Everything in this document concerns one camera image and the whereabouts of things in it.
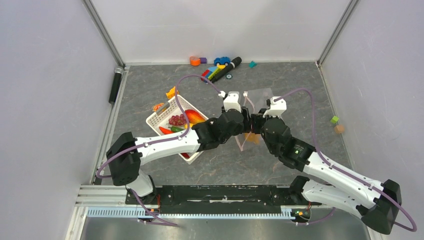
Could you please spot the purple toy grape bunch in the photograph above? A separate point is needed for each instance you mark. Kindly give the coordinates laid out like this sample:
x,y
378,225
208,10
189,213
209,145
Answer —
x,y
177,120

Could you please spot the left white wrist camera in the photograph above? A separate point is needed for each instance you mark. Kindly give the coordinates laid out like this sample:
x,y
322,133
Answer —
x,y
231,101

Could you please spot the teal toy block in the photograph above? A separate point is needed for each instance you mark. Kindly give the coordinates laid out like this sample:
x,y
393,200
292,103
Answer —
x,y
252,64

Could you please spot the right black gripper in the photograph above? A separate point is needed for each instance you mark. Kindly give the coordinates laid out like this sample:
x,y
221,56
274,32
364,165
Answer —
x,y
256,119

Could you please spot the clear zip top bag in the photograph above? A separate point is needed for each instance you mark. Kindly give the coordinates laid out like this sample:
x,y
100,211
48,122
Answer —
x,y
254,100

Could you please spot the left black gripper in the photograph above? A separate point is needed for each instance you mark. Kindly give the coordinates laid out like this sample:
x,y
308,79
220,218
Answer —
x,y
245,126

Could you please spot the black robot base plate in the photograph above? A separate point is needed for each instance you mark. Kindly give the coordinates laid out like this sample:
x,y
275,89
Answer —
x,y
226,199

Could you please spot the black microphone on table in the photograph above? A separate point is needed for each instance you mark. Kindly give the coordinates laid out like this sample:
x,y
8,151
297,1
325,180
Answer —
x,y
222,73

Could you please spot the white perforated plastic basket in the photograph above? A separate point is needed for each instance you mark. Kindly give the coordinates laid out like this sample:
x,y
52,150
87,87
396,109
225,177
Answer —
x,y
160,118

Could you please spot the blue toy car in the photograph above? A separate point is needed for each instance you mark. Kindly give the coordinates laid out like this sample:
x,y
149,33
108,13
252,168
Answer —
x,y
222,61

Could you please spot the white slotted cable duct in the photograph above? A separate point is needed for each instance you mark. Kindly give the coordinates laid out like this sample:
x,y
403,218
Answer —
x,y
140,213

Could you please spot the multicolour toy block stack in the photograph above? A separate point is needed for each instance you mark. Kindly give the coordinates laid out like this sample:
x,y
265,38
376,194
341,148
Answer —
x,y
211,73

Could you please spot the orange toy peeled tangerine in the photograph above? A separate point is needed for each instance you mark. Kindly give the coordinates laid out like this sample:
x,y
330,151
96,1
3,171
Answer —
x,y
157,106

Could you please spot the red yellow toy mango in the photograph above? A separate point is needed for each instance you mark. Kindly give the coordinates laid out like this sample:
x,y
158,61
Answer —
x,y
194,117

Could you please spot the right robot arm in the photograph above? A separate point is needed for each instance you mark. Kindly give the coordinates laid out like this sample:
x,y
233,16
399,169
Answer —
x,y
375,203

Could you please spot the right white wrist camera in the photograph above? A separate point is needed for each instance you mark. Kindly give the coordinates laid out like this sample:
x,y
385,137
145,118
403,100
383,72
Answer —
x,y
276,106

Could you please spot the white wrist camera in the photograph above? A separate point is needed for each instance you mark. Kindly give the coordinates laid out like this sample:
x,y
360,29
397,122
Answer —
x,y
276,106
231,101

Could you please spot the black microphone by wall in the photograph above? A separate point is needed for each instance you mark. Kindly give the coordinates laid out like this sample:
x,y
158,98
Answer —
x,y
116,83

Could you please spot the brown toy ball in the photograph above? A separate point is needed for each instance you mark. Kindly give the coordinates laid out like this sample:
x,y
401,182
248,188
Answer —
x,y
339,129

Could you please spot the orange toy carrot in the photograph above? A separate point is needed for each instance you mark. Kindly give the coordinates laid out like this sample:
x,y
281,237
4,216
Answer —
x,y
165,131

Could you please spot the green toy cube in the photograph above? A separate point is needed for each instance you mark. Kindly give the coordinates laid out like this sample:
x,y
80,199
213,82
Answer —
x,y
334,119

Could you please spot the yellow toy fruit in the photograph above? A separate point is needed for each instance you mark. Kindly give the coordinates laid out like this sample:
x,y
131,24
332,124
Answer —
x,y
188,125

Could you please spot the red toy chili pepper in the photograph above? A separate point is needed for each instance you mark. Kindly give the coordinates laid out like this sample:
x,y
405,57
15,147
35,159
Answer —
x,y
185,155

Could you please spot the orange toy building block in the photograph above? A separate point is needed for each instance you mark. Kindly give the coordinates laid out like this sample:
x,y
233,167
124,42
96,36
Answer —
x,y
171,93

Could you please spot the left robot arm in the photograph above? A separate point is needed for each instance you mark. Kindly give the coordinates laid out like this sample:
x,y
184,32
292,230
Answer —
x,y
129,153

